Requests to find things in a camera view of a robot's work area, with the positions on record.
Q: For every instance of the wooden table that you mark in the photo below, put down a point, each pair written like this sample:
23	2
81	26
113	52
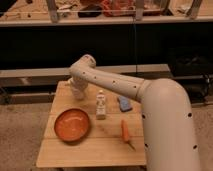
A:
103	146

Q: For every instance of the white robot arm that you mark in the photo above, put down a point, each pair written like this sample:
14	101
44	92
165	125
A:
168	126

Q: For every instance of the orange toy carrot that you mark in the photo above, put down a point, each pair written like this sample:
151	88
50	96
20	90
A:
125	134

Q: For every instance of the orange bowl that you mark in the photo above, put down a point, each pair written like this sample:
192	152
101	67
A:
72	125

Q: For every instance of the long wooden bench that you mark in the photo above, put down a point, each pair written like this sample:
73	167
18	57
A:
51	76

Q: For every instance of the white glue bottle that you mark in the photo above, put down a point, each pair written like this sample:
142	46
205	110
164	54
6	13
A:
100	105

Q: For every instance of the blue sponge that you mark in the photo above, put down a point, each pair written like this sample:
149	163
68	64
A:
124	104

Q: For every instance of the red cloth on shelf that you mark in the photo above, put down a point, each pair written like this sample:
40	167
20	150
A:
115	8

